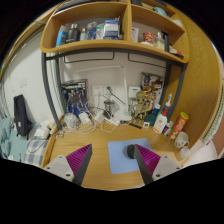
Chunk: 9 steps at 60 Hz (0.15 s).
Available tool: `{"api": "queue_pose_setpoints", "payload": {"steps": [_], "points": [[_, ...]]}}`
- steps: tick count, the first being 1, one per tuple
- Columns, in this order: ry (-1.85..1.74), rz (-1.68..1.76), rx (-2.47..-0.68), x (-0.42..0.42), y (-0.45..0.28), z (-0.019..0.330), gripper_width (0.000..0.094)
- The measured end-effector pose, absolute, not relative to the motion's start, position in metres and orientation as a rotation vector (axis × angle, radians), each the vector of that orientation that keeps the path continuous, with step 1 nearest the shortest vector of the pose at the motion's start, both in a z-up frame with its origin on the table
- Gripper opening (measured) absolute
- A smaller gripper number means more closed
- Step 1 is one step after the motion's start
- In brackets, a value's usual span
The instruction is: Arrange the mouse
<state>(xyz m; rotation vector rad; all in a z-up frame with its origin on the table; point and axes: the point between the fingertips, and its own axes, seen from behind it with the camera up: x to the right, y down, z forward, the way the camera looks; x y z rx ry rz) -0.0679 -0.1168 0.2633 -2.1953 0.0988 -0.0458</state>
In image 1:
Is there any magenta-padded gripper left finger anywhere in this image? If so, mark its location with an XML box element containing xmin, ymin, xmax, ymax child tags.
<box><xmin>43</xmin><ymin>143</ymin><xmax>93</xmax><ymax>187</ymax></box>

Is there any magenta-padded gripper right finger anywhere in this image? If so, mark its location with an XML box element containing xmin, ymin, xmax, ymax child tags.
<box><xmin>133</xmin><ymin>143</ymin><xmax>183</xmax><ymax>186</ymax></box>

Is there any light blue mouse pad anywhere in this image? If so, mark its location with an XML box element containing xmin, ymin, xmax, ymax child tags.
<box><xmin>107</xmin><ymin>137</ymin><xmax>154</xmax><ymax>175</ymax></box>

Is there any small white cup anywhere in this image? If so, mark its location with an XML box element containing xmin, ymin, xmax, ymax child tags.
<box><xmin>179</xmin><ymin>146</ymin><xmax>192</xmax><ymax>160</ymax></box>

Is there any plaid blanket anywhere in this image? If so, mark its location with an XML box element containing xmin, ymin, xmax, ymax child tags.
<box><xmin>24</xmin><ymin>138</ymin><xmax>49</xmax><ymax>168</ymax></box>

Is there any white mug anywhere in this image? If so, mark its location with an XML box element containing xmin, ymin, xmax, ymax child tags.
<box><xmin>173</xmin><ymin>130</ymin><xmax>190</xmax><ymax>149</ymax></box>

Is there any small blue white box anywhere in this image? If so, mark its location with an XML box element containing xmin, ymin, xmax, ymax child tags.
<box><xmin>163</xmin><ymin>121</ymin><xmax>174</xmax><ymax>136</ymax></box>

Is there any white tissue box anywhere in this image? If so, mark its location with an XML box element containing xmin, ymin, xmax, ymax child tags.
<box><xmin>33</xmin><ymin>125</ymin><xmax>51</xmax><ymax>139</ymax></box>

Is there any white pump lotion bottle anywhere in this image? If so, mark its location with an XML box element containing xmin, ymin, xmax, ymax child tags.
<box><xmin>152</xmin><ymin>107</ymin><xmax>169</xmax><ymax>135</ymax></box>

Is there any red chip canister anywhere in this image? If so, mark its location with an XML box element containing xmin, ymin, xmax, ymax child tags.
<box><xmin>168</xmin><ymin>111</ymin><xmax>190</xmax><ymax>141</ymax></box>

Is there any dark green case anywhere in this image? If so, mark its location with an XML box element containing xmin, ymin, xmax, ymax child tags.
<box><xmin>143</xmin><ymin>113</ymin><xmax>158</xmax><ymax>127</ymax></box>

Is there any black ruler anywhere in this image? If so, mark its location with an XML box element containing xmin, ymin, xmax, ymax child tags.
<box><xmin>129</xmin><ymin>121</ymin><xmax>143</xmax><ymax>129</ymax></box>

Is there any large white charger block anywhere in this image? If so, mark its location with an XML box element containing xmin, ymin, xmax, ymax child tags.
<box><xmin>78</xmin><ymin>112</ymin><xmax>91</xmax><ymax>126</ymax></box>

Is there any teal bed cloth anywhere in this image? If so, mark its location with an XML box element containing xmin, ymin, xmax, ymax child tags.
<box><xmin>0</xmin><ymin>117</ymin><xmax>29</xmax><ymax>161</ymax></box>

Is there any blue bottle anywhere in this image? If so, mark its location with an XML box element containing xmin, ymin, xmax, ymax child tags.
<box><xmin>152</xmin><ymin>103</ymin><xmax>162</xmax><ymax>118</ymax></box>

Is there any wooden tree figure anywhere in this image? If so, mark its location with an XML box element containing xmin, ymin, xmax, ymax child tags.
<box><xmin>132</xmin><ymin>91</ymin><xmax>151</xmax><ymax>123</ymax></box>

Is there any white blue-capped spray bottle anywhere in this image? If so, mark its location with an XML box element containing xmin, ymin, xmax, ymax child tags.
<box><xmin>165</xmin><ymin>93</ymin><xmax>173</xmax><ymax>111</ymax></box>

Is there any black bag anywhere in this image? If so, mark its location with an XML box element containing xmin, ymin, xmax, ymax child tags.
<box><xmin>13</xmin><ymin>94</ymin><xmax>34</xmax><ymax>137</ymax></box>

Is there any white power strip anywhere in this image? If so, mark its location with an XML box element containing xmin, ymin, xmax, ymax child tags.
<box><xmin>104</xmin><ymin>116</ymin><xmax>121</xmax><ymax>127</ymax></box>

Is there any robot model kit box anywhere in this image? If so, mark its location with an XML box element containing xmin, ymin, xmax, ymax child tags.
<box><xmin>60</xmin><ymin>78</ymin><xmax>89</xmax><ymax>116</ymax></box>

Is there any colourful figure box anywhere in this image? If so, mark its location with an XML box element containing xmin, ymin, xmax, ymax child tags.
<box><xmin>140</xmin><ymin>72</ymin><xmax>165</xmax><ymax>98</ymax></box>

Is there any white cable tangle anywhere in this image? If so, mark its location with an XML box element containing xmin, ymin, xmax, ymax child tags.
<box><xmin>56</xmin><ymin>96</ymin><xmax>129</xmax><ymax>136</ymax></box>

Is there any white wall box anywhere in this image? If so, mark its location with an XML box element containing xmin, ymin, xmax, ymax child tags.
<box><xmin>128</xmin><ymin>86</ymin><xmax>141</xmax><ymax>99</ymax></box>

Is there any white wall socket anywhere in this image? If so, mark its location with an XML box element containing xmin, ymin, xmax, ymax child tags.
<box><xmin>103</xmin><ymin>84</ymin><xmax>116</xmax><ymax>98</ymax></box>
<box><xmin>92</xmin><ymin>85</ymin><xmax>104</xmax><ymax>98</ymax></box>

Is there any black plug with cable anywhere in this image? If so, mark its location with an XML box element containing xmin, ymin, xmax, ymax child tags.
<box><xmin>105</xmin><ymin>86</ymin><xmax>127</xmax><ymax>105</ymax></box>

